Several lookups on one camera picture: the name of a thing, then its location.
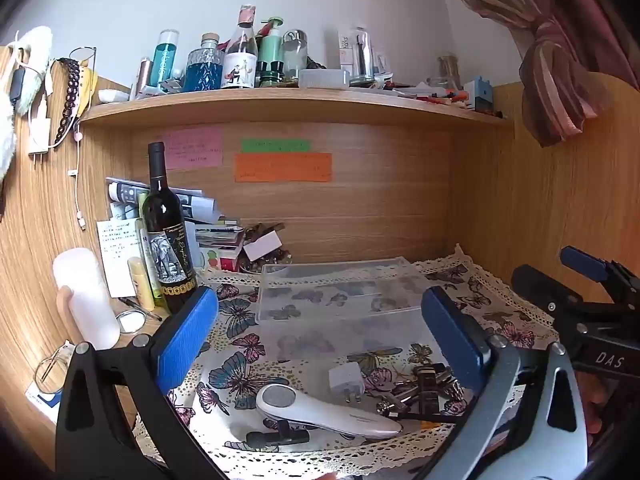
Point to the person's right hand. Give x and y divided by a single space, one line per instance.
594 410

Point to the butterfly print lace tablecloth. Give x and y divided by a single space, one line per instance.
240 375

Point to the glass jar with clasp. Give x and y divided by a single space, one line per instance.
294 55

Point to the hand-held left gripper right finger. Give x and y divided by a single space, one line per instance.
450 340

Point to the white handheld massager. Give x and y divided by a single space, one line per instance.
320 410

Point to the teal plastic bottle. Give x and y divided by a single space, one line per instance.
166 60

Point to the blue toy box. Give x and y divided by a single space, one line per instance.
479 94

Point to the small round mirror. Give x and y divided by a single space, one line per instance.
131 321

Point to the clear plastic storage box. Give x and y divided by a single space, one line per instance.
340 305

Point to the black clip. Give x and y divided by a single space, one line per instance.
277 435

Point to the green sticky note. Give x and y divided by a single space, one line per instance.
276 145

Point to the clear glass tumbler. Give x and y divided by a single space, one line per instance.
362 55

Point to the glass flask with sticks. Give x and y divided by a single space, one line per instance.
446 72

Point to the clear bottle with illustrated label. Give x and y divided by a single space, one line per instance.
240 65

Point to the black gold lighter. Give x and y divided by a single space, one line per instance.
427 390

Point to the white charger plug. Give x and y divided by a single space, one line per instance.
345 380

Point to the dark wine bottle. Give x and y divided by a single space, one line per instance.
167 240

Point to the white rectangular box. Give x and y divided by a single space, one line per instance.
324 79

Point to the stack of magazines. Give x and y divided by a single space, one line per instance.
210 230

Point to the striped brown curtain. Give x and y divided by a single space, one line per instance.
555 50

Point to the basket of small trinkets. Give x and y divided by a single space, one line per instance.
265 264

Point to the white fluffy toy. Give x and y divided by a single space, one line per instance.
32 60

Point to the orange sticky note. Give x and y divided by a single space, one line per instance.
283 167

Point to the white power adapter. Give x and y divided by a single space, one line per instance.
39 137

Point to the yellow cosmetic tube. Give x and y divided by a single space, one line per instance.
141 285

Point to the pink metal can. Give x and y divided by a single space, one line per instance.
144 77

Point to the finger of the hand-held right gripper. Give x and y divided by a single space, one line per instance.
582 262
537 285

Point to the metal key bunch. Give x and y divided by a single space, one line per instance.
400 400

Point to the blue liquid glass bottle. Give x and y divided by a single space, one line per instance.
205 67

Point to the white cylindrical bottle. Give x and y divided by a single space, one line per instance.
85 300

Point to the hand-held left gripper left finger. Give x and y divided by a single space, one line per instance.
187 340

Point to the pink sticky note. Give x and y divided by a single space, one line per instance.
194 149

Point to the black pen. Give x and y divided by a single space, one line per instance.
140 308

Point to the white handwritten note paper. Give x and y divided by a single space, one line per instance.
116 255

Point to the wooden shelf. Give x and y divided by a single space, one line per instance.
300 105

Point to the small white card box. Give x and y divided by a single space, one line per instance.
262 246

